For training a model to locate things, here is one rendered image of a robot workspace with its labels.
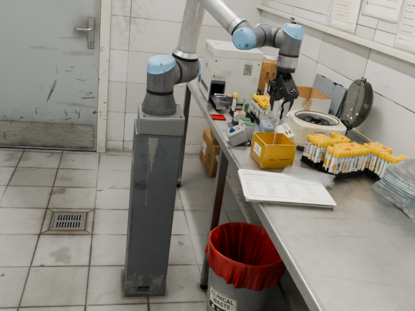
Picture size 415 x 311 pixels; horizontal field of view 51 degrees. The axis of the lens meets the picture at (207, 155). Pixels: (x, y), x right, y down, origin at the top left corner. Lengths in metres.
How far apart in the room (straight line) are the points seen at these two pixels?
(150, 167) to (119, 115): 1.89
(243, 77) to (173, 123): 0.70
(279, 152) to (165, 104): 0.53
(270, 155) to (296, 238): 0.47
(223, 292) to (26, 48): 2.44
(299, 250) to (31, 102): 2.90
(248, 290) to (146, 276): 0.55
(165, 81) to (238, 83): 0.68
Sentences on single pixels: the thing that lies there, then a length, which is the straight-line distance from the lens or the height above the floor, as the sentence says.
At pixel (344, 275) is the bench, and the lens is 1.21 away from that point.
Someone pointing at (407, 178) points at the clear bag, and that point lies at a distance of 1.65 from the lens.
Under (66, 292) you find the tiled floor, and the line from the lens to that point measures 2.37.
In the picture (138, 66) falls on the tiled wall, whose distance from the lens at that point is 3.69.
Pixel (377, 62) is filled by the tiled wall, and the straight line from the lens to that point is 2.15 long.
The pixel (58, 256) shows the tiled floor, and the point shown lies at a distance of 2.61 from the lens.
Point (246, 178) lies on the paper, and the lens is 1.55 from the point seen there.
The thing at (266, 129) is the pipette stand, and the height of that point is 0.97.
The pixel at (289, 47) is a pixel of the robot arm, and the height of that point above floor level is 1.33.
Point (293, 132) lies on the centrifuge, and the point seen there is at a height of 0.93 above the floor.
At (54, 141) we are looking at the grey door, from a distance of 3.86.
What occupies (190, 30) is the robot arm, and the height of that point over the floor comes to 1.30.
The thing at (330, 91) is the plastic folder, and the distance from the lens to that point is 2.45.
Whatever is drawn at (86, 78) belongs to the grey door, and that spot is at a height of 0.64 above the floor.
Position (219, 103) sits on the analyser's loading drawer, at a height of 0.92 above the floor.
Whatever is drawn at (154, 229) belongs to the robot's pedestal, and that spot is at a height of 0.40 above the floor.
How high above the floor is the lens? 1.54
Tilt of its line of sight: 23 degrees down
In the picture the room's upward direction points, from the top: 8 degrees clockwise
